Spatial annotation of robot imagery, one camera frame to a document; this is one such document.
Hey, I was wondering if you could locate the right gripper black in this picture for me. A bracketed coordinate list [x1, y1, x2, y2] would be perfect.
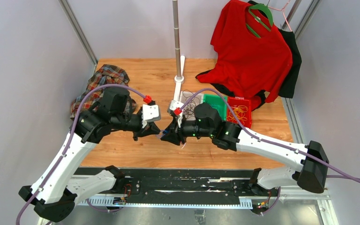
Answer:
[161, 113, 213, 145]

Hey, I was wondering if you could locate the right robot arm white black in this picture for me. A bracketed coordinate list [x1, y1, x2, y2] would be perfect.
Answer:
[161, 101, 329, 195]

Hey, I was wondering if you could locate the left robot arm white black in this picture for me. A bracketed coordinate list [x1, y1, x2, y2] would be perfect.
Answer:
[19, 84, 161, 223]

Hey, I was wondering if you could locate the white plastic bin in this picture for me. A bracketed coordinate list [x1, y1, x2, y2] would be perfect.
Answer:
[180, 90, 204, 120]

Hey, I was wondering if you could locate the green plastic bin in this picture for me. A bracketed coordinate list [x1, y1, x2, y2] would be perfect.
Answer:
[203, 94, 227, 120]

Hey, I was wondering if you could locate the metal pole with white base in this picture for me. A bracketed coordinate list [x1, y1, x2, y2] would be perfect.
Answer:
[172, 0, 186, 101]

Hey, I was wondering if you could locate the plaid flannel shirt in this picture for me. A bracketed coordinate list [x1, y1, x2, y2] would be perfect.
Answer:
[70, 64, 137, 120]

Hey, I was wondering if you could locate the red plastic bin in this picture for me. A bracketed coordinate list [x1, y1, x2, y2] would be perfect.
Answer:
[227, 97, 252, 128]

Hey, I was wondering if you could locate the red t-shirt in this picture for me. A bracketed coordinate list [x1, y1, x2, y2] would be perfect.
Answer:
[196, 0, 293, 111]

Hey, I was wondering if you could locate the black t-shirt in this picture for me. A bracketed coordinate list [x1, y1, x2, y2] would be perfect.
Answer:
[247, 0, 302, 99]

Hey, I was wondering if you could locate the green clothes hanger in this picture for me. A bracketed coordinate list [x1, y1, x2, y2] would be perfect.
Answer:
[245, 3, 274, 38]

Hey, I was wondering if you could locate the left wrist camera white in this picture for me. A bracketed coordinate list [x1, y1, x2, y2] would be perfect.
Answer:
[141, 104, 161, 128]

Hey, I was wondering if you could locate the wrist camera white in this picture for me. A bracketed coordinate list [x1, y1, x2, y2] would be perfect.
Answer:
[141, 104, 161, 128]
[167, 100, 184, 127]

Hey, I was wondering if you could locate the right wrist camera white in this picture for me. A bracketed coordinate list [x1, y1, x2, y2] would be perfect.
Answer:
[167, 100, 184, 127]

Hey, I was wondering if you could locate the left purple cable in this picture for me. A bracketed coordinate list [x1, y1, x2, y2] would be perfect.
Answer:
[15, 83, 153, 225]

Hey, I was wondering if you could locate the purple cable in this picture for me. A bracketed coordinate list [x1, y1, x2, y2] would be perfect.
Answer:
[173, 88, 360, 216]
[15, 83, 153, 225]

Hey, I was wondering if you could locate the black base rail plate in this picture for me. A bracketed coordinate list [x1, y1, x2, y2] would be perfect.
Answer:
[74, 167, 280, 207]

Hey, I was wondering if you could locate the aluminium frame post left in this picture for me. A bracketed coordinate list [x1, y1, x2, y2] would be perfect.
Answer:
[58, 0, 98, 67]

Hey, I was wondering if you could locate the aluminium frame post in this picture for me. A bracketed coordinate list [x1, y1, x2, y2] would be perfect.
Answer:
[294, 0, 322, 39]
[58, 0, 98, 67]

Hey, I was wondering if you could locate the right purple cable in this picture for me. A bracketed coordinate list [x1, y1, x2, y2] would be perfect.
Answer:
[173, 88, 360, 216]

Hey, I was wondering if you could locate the pink wire hanger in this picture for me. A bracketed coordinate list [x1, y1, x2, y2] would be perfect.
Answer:
[267, 0, 293, 32]

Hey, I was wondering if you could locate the aluminium frame post right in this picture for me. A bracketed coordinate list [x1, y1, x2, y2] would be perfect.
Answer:
[294, 0, 322, 39]

